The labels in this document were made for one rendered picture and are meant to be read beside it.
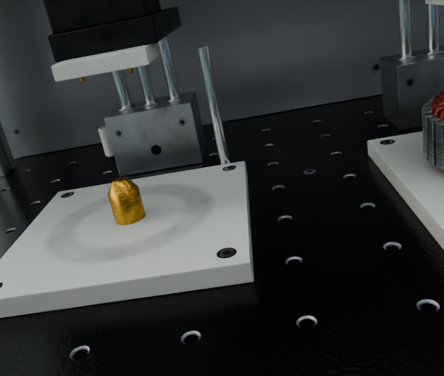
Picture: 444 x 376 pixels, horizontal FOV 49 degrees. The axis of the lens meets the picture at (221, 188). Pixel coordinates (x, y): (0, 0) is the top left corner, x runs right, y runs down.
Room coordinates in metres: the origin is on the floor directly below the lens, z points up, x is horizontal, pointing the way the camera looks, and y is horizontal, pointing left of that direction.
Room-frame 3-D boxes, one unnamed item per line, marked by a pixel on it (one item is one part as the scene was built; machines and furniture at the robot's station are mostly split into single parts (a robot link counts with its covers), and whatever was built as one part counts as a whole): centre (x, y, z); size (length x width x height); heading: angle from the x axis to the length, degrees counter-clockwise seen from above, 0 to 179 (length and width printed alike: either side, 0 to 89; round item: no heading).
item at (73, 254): (0.29, 0.06, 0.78); 0.15 x 0.15 x 0.01; 84
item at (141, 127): (0.43, 0.05, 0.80); 0.08 x 0.05 x 0.06; 84
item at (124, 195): (0.29, 0.06, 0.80); 0.02 x 0.02 x 0.03
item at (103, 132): (0.43, 0.09, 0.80); 0.01 x 0.01 x 0.03; 84
